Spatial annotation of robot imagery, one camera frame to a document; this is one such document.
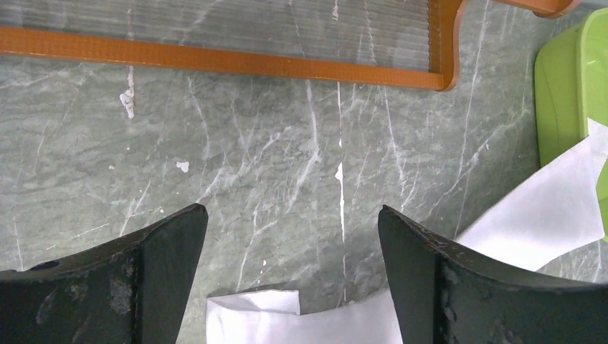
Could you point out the wooden shoe rack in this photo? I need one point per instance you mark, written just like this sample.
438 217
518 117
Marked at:
444 58

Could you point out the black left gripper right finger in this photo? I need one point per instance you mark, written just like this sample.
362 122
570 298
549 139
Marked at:
444 292

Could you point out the green plastic basin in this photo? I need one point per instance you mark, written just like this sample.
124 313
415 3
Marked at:
570 76

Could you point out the white shirt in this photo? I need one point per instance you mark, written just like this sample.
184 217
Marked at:
520 230

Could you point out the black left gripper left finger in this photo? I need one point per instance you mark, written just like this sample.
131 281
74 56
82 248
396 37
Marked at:
133 289

